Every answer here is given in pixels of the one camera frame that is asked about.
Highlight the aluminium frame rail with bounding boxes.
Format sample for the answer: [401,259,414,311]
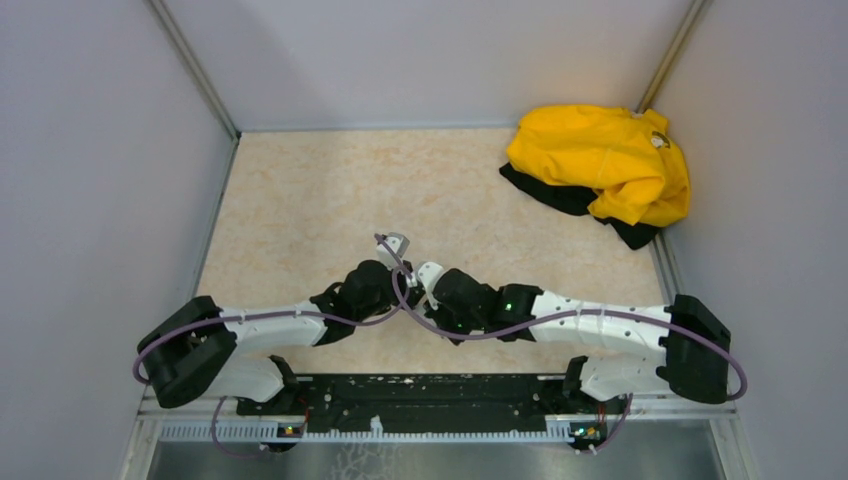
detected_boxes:
[138,374,736,445]

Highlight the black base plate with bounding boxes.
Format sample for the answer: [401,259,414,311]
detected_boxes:
[235,372,629,437]

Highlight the black garment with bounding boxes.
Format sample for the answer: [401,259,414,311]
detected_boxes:
[498,162,661,250]

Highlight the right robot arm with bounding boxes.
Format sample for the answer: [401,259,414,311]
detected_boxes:
[413,262,733,412]

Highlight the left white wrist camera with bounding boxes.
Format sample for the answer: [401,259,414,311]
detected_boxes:
[374,232,410,275]

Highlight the yellow garment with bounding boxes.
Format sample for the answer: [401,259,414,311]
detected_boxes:
[506,105,692,227]

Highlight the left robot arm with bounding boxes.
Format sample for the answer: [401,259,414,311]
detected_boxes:
[132,260,424,414]

